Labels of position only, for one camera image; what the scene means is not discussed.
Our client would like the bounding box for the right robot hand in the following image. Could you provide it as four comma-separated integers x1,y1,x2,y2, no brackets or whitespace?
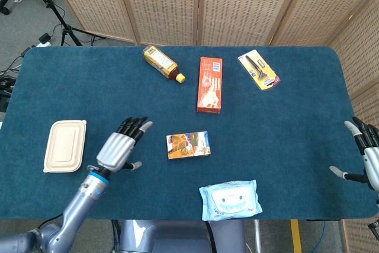
329,116,379,191

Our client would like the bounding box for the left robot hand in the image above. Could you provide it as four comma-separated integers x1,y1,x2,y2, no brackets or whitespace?
96,116,153,173

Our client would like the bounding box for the small yellow and blue box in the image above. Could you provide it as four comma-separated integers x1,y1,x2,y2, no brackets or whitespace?
166,130,212,160

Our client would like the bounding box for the beige lidded food container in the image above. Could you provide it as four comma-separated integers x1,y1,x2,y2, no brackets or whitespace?
43,120,88,174

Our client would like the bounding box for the long orange carton box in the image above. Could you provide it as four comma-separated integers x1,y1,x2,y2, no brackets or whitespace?
196,56,223,115

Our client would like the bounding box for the teal table cloth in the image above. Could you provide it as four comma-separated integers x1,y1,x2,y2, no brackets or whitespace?
0,45,379,222

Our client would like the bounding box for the tea bottle with yellow cap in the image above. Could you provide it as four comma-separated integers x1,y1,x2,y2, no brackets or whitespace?
143,45,187,84

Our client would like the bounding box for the grey robot torso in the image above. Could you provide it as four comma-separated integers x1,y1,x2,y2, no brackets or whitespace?
118,219,246,253

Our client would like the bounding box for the light blue wet wipes pack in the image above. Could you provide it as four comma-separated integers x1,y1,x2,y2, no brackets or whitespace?
198,180,264,222

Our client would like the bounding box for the razor in yellow blister pack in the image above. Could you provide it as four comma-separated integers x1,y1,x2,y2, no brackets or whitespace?
238,49,281,91

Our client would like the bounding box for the black tripod stand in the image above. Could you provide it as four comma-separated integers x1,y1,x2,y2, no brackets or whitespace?
28,0,106,47

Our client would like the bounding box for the blue cable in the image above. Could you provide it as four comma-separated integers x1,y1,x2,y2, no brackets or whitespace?
313,220,327,253

